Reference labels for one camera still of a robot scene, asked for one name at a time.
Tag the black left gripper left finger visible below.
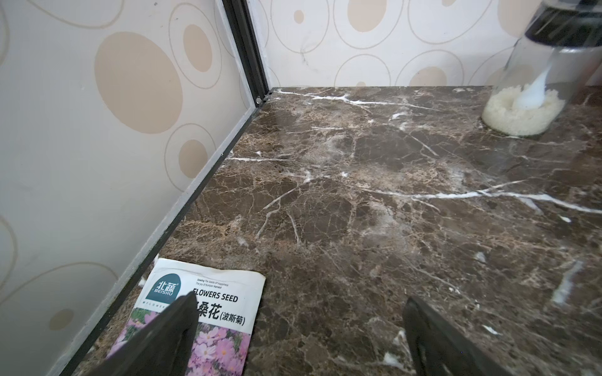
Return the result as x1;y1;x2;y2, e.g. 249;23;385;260
89;292;198;376

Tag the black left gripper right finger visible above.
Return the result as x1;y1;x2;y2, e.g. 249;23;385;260
403;296;509;376

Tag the purple flower seed packet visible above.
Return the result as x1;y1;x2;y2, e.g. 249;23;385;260
108;258;266;375

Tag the glass jar with white granules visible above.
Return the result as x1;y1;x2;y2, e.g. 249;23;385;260
481;1;601;136

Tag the black corner frame post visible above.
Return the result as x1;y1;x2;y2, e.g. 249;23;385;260
222;0;271;107

